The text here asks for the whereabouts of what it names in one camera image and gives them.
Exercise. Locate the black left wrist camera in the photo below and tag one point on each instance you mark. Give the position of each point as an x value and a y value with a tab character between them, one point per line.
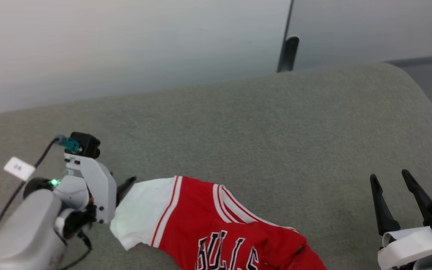
86	144

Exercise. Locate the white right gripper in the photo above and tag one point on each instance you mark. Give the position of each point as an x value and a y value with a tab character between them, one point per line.
414	247

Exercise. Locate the black door stop post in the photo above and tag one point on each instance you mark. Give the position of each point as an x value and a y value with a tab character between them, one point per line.
288	54

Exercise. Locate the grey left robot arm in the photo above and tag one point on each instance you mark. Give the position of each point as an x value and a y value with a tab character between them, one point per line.
21	232

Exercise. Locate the red basketball jersey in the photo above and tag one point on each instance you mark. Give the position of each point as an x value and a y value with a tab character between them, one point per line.
208	225

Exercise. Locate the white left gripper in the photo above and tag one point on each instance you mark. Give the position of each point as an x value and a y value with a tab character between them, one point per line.
101	191

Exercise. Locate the dark wall panel strip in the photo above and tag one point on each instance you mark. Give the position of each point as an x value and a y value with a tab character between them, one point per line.
288	18

